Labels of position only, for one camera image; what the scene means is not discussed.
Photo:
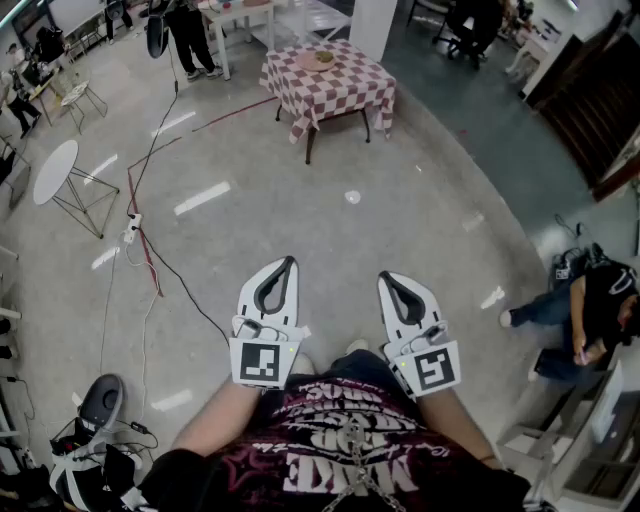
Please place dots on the pink white checkered tablecloth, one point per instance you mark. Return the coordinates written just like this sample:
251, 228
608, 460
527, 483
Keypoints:
330, 95

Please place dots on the olive brown bowl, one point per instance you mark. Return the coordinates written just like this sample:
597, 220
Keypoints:
323, 56

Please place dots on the person's left white shoe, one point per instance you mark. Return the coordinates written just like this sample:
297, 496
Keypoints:
302, 364

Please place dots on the white round side table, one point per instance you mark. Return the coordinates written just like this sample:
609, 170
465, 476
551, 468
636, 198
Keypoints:
54, 172

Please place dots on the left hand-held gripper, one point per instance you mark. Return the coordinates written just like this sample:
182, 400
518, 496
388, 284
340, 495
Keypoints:
260, 362

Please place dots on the white power strip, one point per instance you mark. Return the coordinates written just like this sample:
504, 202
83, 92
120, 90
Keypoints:
132, 227

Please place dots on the person's left forearm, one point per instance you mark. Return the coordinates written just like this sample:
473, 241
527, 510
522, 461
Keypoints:
220, 415

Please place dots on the pink plate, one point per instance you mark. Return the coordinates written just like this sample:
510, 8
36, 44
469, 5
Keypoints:
306, 62

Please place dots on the black printed t-shirt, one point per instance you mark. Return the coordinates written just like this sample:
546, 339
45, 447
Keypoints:
280, 470

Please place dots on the black office chair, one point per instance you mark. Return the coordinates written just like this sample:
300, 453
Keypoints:
467, 30

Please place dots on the dark wooden staircase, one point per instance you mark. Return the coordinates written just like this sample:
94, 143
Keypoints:
595, 105

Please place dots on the grey round device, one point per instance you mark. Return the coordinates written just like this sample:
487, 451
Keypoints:
102, 400

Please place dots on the white square table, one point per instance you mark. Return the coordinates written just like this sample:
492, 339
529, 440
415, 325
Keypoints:
235, 11

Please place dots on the white square pillar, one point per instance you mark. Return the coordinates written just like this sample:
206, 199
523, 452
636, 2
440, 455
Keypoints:
372, 27

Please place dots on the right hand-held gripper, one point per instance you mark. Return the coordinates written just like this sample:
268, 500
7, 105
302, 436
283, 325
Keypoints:
432, 370

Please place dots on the person's white shoe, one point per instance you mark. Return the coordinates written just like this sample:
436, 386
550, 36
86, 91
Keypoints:
302, 364
357, 346

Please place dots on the white metal shelving rack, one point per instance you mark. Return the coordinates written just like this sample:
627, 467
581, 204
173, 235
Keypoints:
310, 20

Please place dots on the small dark-legged table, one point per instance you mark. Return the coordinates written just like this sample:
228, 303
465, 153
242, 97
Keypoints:
309, 145

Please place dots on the person's right forearm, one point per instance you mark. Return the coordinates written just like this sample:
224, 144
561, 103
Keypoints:
460, 430

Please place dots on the person's right white shoe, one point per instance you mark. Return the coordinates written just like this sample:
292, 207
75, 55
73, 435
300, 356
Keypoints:
357, 346

